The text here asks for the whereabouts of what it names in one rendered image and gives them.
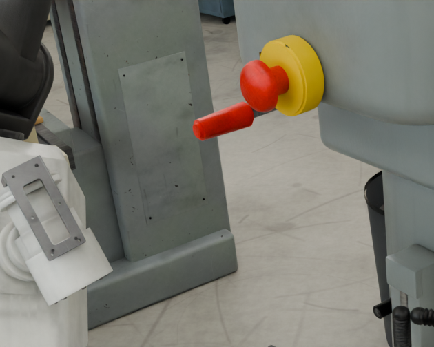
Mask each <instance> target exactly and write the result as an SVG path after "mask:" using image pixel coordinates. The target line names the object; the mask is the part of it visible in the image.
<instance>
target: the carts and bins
mask: <svg viewBox="0 0 434 347"><path fill-rule="evenodd" d="M365 190H366V196H365V194H364V198H365V200H366V203H367V207H368V212H369V222H370V227H371V236H372V241H373V250H374V256H375V265H376V270H377V275H378V284H379V290H380V299H381V302H383V301H384V300H386V299H388V298H390V297H389V285H388V283H387V278H386V257H387V249H386V227H385V215H384V192H383V180H382V171H380V172H378V173H376V174H375V175H374V176H373V177H371V178H370V179H369V180H368V182H367V183H366V184H365V186H364V193H365ZM383 318H384V327H385V333H386V340H387V342H388V345H389V346H390V347H393V343H392V331H391V314H390V315H387V316H386V317H383Z"/></svg>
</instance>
